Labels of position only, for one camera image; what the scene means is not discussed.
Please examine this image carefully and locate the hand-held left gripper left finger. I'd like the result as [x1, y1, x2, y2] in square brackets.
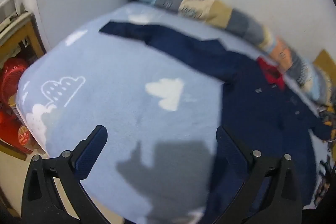
[21, 125, 124, 224]

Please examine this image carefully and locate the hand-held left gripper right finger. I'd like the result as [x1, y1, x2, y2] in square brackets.
[216, 126, 302, 224]

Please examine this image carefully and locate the navy blue jacket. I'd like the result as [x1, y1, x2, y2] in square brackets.
[99, 20, 332, 224]

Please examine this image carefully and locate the red round container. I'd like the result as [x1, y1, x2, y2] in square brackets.
[0, 111, 38, 154]

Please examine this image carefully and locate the light blue cloud-print blanket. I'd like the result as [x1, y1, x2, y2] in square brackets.
[16, 1, 331, 224]

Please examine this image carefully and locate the dark yellow patterned cloth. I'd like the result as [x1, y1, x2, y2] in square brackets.
[314, 98, 336, 203]

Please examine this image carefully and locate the red plastic basin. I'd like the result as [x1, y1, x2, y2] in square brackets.
[0, 57, 29, 109]

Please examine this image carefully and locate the wooden headboard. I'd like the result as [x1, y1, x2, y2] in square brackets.
[312, 49, 336, 83]

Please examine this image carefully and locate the wooden shelf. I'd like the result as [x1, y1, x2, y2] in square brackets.
[0, 11, 48, 161]

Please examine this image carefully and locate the white plastic crate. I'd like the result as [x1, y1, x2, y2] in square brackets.
[0, 0, 19, 20]

